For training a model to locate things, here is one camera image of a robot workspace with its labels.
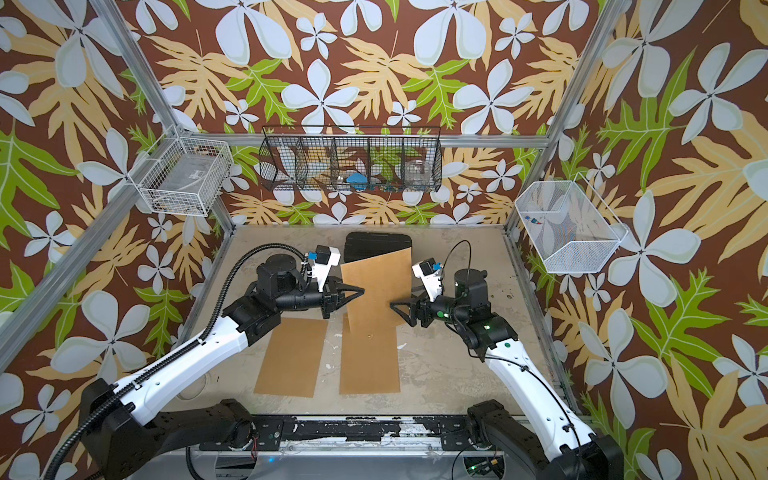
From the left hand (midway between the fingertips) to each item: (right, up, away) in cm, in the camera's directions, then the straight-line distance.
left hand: (363, 287), depth 68 cm
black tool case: (-4, +11, +41) cm, 43 cm away
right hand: (+9, -3, +5) cm, 10 cm away
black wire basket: (+1, +39, +28) cm, 48 cm away
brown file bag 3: (+5, +2, 0) cm, 5 cm away
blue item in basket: (-3, +31, +26) cm, 41 cm away
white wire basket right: (+58, +15, +15) cm, 62 cm away
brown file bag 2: (+1, -24, +20) cm, 31 cm away
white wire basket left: (-54, +31, +17) cm, 64 cm away
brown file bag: (-23, -24, +18) cm, 38 cm away
